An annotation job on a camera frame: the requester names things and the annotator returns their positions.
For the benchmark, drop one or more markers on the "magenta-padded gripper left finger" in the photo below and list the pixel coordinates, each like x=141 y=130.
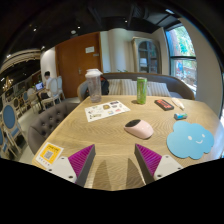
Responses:
x=75 y=163

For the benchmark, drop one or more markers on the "clear shaker bottle white lid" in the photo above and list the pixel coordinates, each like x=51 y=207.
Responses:
x=94 y=87

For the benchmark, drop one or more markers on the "blue cloud-shaped mouse pad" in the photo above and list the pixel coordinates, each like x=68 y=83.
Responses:
x=190 y=141

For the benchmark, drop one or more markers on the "grey tufted armchair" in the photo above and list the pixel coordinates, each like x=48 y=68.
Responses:
x=46 y=125

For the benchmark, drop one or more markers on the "black-framed window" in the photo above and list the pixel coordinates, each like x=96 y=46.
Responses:
x=181 y=56

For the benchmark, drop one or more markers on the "white tube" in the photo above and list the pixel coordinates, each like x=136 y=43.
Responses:
x=178 y=103

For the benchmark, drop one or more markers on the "yellow code card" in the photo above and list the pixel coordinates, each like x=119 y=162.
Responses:
x=49 y=154

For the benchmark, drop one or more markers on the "brown wooden door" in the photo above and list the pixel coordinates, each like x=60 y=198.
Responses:
x=71 y=66

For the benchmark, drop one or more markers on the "person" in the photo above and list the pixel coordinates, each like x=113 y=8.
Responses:
x=48 y=81

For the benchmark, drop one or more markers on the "small blue-green pack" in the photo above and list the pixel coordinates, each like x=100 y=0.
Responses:
x=180 y=116

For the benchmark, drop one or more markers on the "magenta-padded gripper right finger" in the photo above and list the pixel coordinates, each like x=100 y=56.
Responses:
x=153 y=163

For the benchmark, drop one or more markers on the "grey arched glass cabinet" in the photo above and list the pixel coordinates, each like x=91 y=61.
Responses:
x=146 y=56

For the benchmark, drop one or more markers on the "black backpack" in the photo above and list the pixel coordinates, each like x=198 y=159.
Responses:
x=104 y=87

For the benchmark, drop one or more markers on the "white door sign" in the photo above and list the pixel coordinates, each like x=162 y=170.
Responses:
x=89 y=49

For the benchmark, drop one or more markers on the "striped cushion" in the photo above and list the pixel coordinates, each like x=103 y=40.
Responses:
x=129 y=88
x=114 y=87
x=159 y=89

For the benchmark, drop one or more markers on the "laptop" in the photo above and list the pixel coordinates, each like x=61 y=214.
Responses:
x=39 y=86

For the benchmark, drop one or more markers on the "green drink can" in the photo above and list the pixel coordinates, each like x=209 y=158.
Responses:
x=141 y=90

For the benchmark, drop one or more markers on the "pink computer mouse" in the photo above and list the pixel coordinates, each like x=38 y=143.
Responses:
x=140 y=130

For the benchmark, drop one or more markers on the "blue-backed white chairs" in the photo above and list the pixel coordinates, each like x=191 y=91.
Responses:
x=10 y=120

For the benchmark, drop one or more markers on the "black box with red print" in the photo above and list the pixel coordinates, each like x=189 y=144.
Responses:
x=164 y=104

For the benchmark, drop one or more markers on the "white chair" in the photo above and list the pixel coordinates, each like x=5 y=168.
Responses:
x=55 y=90

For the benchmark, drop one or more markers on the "grey-brown curved sofa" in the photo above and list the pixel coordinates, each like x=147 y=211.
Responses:
x=176 y=85

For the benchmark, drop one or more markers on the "white sticker sheet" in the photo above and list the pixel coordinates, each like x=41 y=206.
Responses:
x=106 y=111

